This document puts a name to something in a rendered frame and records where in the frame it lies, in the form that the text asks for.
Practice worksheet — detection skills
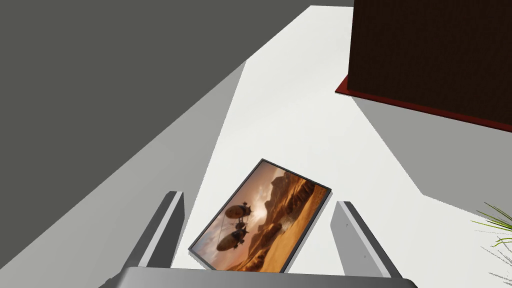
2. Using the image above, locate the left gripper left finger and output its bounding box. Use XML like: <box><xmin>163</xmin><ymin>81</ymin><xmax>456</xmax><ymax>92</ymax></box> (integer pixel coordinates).
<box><xmin>122</xmin><ymin>190</ymin><xmax>186</xmax><ymax>269</ymax></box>

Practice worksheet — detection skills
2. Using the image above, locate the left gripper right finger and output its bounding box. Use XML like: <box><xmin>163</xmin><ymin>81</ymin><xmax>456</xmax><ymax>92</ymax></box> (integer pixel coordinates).
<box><xmin>330</xmin><ymin>200</ymin><xmax>403</xmax><ymax>279</ymax></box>

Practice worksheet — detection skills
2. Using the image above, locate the framed desert landscape picture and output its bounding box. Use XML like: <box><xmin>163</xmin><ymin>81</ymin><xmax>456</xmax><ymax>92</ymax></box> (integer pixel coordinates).
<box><xmin>187</xmin><ymin>158</ymin><xmax>333</xmax><ymax>274</ymax></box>

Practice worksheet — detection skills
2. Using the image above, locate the green houseplant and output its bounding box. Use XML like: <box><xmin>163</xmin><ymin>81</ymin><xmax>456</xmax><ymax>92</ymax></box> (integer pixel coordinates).
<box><xmin>471</xmin><ymin>201</ymin><xmax>512</xmax><ymax>286</ymax></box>

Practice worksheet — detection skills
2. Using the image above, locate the dark brown door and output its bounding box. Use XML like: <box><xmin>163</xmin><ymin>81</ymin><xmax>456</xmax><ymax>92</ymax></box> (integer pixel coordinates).
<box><xmin>334</xmin><ymin>0</ymin><xmax>512</xmax><ymax>133</ymax></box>

